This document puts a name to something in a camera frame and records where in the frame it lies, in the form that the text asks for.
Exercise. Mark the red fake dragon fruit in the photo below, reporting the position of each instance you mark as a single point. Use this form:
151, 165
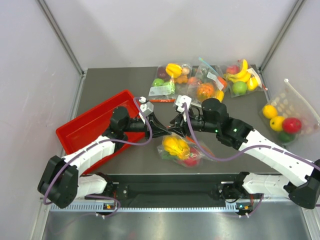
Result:
193, 158

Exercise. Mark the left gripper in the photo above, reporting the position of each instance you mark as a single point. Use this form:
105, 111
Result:
157, 129

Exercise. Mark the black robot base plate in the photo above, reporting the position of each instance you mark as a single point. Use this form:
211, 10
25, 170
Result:
216, 187

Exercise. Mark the red plastic tray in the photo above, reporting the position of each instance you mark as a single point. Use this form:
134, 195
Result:
88, 126

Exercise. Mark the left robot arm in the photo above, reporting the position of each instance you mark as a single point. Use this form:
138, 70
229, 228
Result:
63, 179

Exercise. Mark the zip bag with orange fruit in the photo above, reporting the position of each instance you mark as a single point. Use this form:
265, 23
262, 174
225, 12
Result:
207, 83

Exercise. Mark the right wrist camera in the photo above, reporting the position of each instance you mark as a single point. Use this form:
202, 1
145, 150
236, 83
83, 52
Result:
180, 101

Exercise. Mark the zip bag with green fruit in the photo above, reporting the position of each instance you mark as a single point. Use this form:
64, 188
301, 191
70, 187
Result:
171, 79

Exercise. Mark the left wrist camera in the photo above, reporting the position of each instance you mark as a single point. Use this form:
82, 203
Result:
146, 107

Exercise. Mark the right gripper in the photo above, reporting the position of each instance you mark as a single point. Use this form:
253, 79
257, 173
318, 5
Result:
179, 125

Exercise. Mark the zip bag with banana apple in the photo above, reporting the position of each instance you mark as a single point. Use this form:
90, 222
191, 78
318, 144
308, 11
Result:
242, 79

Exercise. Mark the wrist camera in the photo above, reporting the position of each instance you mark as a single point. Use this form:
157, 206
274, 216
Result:
180, 101
146, 107

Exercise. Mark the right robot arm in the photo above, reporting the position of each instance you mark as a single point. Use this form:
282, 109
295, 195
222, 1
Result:
298, 179

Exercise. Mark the zip bag with lemons tomato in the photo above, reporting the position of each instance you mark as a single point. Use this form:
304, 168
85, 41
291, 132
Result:
288, 116

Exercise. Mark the yellow fake banana bunch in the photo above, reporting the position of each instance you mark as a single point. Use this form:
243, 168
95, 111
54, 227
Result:
176, 146

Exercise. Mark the zip bag with bananas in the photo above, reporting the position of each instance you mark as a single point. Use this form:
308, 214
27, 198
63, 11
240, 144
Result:
166, 156

